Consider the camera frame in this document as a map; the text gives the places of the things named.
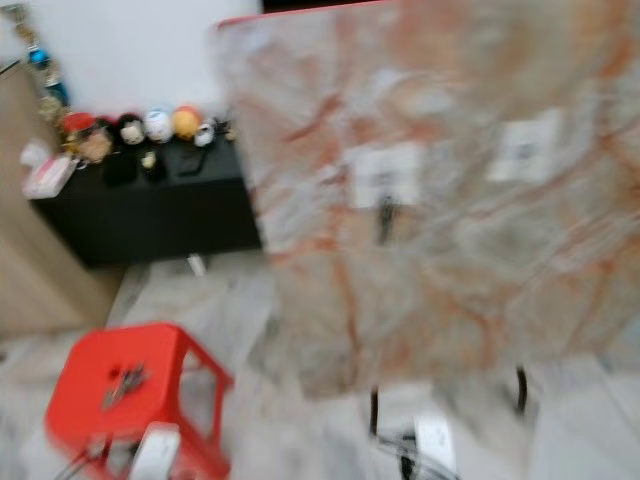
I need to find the orange yellow round figurine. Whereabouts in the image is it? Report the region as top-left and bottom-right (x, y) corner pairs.
(171, 104), (203, 140)

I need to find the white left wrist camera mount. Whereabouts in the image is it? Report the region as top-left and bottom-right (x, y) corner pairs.
(130, 422), (183, 480)

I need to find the pink tissue pack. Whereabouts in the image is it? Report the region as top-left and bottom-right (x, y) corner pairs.
(22, 140), (79, 199)

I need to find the red plastic stool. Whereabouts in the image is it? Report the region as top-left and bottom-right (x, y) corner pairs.
(45, 322), (233, 480)

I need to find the light wooden cabinet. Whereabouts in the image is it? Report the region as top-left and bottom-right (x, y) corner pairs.
(0, 60), (126, 336)

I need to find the black mouse figurine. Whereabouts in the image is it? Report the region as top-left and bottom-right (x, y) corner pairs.
(112, 113), (147, 148)

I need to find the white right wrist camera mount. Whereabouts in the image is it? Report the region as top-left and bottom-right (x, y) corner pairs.
(412, 412), (459, 480)

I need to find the marble folding table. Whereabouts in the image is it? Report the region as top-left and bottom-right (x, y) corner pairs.
(210, 0), (640, 441)

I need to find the white hook plate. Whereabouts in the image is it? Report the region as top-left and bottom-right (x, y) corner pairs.
(350, 142), (426, 209)
(487, 108), (566, 184)

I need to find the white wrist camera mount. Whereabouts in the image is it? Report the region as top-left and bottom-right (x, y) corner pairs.
(412, 412), (459, 480)
(130, 422), (183, 480)

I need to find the black television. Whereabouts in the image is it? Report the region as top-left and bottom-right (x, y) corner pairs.
(260, 0), (391, 13)

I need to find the small black flat pouch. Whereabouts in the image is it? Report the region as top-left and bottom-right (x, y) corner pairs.
(172, 145), (206, 179)

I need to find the gold blue trophy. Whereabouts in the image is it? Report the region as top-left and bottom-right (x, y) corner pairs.
(3, 3), (73, 126)

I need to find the black wallet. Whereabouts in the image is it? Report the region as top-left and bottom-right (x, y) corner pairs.
(102, 148), (139, 186)

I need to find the black tv console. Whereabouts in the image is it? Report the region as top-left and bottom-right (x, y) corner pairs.
(28, 135), (266, 269)

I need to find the red-lidded glass jar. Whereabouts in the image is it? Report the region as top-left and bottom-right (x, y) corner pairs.
(60, 110), (113, 164)

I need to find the white round figurine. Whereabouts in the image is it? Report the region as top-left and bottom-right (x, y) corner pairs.
(143, 107), (174, 143)

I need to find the key bunch with dark keychain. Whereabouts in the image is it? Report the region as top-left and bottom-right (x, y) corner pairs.
(121, 365), (146, 391)

